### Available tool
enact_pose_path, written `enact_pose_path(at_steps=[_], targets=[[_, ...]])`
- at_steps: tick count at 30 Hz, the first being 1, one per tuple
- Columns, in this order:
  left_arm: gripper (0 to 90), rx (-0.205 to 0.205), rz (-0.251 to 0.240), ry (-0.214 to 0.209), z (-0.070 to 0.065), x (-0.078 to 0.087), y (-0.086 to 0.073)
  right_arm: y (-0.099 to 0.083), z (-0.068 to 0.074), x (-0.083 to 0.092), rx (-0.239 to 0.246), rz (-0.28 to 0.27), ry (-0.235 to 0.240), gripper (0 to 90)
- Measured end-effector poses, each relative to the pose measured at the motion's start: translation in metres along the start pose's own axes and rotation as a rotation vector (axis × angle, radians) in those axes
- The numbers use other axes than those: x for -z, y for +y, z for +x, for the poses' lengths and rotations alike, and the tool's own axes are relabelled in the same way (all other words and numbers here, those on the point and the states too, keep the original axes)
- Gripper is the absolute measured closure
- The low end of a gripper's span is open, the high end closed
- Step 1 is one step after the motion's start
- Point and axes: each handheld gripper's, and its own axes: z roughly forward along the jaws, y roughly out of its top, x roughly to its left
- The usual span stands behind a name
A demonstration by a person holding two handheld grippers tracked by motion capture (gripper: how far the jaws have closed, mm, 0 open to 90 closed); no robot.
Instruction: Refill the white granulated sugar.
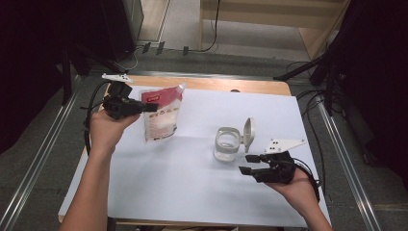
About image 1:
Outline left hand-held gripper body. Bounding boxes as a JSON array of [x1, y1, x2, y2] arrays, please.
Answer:
[[101, 72, 144, 120]]

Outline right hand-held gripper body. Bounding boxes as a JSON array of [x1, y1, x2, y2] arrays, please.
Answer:
[[253, 138, 307, 185]]

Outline red and white plastic bag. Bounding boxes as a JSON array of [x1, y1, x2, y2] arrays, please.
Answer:
[[140, 82, 187, 142]]

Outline jar with white flip lid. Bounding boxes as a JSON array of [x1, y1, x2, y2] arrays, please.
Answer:
[[213, 116, 257, 163]]

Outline person's right hand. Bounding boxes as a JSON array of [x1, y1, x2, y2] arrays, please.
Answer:
[[265, 168, 319, 217]]

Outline person's left hand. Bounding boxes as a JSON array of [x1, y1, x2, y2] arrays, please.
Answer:
[[89, 110, 142, 154]]

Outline white paper sheet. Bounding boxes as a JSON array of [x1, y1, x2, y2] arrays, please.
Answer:
[[58, 85, 331, 228]]

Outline black metal stand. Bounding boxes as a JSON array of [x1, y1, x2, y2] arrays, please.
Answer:
[[60, 41, 129, 106], [273, 47, 349, 114]]

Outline dark cabinet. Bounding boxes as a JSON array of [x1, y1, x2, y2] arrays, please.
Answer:
[[99, 0, 144, 63]]

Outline light wooden shelf unit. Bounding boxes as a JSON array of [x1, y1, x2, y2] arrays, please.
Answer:
[[198, 0, 351, 61]]

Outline right hand-held gripper black cable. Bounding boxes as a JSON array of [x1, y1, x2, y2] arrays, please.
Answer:
[[293, 157, 322, 203]]

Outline metal floor rail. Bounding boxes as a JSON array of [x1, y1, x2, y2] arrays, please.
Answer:
[[0, 75, 81, 231], [316, 92, 383, 231]]

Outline black floor cables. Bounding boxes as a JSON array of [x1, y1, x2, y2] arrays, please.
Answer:
[[285, 60, 326, 193]]

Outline black hanging cable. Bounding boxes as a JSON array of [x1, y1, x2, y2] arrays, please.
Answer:
[[200, 0, 222, 53]]

